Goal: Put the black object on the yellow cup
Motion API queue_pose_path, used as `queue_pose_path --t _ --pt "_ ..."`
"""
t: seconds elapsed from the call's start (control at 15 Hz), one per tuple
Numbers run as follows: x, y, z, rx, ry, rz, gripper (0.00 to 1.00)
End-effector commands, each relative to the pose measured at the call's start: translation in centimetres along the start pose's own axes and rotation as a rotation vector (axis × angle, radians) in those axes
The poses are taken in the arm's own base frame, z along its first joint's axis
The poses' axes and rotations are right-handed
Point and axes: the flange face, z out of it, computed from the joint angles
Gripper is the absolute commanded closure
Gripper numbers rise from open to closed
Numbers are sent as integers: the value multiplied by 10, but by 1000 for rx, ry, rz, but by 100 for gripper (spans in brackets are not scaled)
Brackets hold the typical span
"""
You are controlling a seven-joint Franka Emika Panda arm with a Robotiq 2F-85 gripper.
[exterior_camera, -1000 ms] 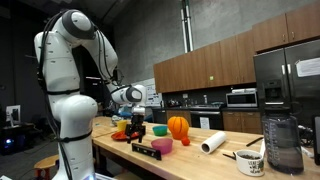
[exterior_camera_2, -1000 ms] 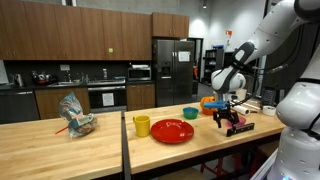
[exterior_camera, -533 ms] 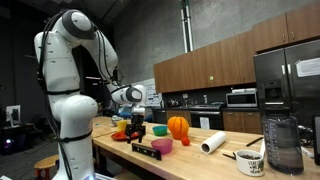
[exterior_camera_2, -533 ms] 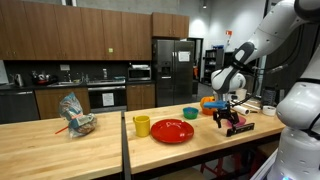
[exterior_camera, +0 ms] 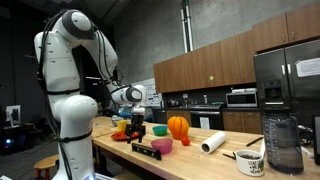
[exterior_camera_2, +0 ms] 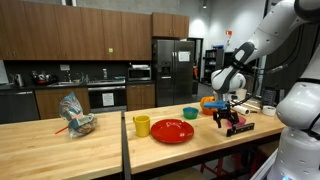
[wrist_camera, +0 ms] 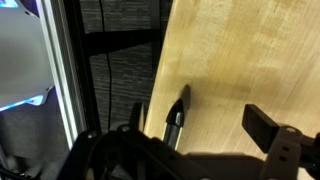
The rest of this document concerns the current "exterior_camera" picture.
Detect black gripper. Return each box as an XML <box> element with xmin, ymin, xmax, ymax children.
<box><xmin>125</xmin><ymin>114</ymin><xmax>147</xmax><ymax>145</ymax></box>

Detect black spirit level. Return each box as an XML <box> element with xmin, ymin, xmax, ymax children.
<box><xmin>131</xmin><ymin>142</ymin><xmax>163</xmax><ymax>161</ymax></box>

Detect yellow cup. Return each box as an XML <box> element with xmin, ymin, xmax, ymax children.
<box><xmin>116</xmin><ymin>119</ymin><xmax>129</xmax><ymax>133</ymax></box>

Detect red plate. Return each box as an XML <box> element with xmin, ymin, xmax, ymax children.
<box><xmin>110</xmin><ymin>129</ymin><xmax>141</xmax><ymax>142</ymax></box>

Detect green bowl with blue tape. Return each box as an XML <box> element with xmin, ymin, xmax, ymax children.
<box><xmin>152</xmin><ymin>124</ymin><xmax>169</xmax><ymax>137</ymax></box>

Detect pink plastic bowl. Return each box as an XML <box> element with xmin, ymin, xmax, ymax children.
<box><xmin>150</xmin><ymin>137</ymin><xmax>174</xmax><ymax>156</ymax></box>

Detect black dishwasher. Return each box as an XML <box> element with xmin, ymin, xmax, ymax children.
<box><xmin>152</xmin><ymin>108</ymin><xmax>168</xmax><ymax>125</ymax></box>

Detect orange pumpkin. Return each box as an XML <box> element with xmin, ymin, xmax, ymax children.
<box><xmin>166</xmin><ymin>115</ymin><xmax>191</xmax><ymax>141</ymax></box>

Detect brown lower cabinet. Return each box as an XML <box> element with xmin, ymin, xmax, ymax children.
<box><xmin>165</xmin><ymin>109</ymin><xmax>193</xmax><ymax>126</ymax></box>
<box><xmin>221</xmin><ymin>110</ymin><xmax>264</xmax><ymax>136</ymax></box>

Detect small orange ball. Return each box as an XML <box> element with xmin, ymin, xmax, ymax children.
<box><xmin>180</xmin><ymin>136</ymin><xmax>192</xmax><ymax>147</ymax></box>

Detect white paper on oven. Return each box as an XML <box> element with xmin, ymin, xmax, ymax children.
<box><xmin>199</xmin><ymin>116</ymin><xmax>211</xmax><ymax>131</ymax></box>

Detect black built-in oven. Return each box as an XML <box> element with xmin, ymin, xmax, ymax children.
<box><xmin>189</xmin><ymin>109</ymin><xmax>225</xmax><ymax>131</ymax></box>

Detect white paper towel roll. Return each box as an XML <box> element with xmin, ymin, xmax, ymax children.
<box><xmin>199</xmin><ymin>130</ymin><xmax>228</xmax><ymax>155</ymax></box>

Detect round wooden stool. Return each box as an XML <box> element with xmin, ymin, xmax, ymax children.
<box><xmin>33</xmin><ymin>153</ymin><xmax>61</xmax><ymax>180</ymax></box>

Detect black pen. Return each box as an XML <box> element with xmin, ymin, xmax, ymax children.
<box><xmin>245</xmin><ymin>135</ymin><xmax>265</xmax><ymax>148</ymax></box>
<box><xmin>222</xmin><ymin>152</ymin><xmax>237</xmax><ymax>161</ymax></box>

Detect silver microwave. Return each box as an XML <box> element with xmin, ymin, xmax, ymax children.
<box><xmin>225</xmin><ymin>91</ymin><xmax>259</xmax><ymax>109</ymax></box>

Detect white printed mug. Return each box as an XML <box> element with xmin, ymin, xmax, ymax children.
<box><xmin>232</xmin><ymin>148</ymin><xmax>266</xmax><ymax>178</ymax></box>

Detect grey vertical pipe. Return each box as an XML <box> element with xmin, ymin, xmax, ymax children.
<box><xmin>179</xmin><ymin>0</ymin><xmax>195</xmax><ymax>54</ymax></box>

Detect computer monitor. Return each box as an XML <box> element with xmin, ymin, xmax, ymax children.
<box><xmin>5</xmin><ymin>104</ymin><xmax>22</xmax><ymax>128</ymax></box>

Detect clear plastic pitcher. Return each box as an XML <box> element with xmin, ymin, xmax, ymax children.
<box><xmin>261</xmin><ymin>106</ymin><xmax>305</xmax><ymax>175</ymax></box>

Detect black steel refrigerator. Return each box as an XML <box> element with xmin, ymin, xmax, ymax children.
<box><xmin>252</xmin><ymin>38</ymin><xmax>320</xmax><ymax>129</ymax></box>

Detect black device with screen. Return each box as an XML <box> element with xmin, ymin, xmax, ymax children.
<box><xmin>311</xmin><ymin>114</ymin><xmax>320</xmax><ymax>166</ymax></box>

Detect white paper on refrigerator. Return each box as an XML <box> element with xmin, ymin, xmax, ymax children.
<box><xmin>295</xmin><ymin>56</ymin><xmax>320</xmax><ymax>79</ymax></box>

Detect brown upper wall cabinets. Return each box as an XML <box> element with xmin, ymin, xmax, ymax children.
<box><xmin>152</xmin><ymin>1</ymin><xmax>320</xmax><ymax>95</ymax></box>

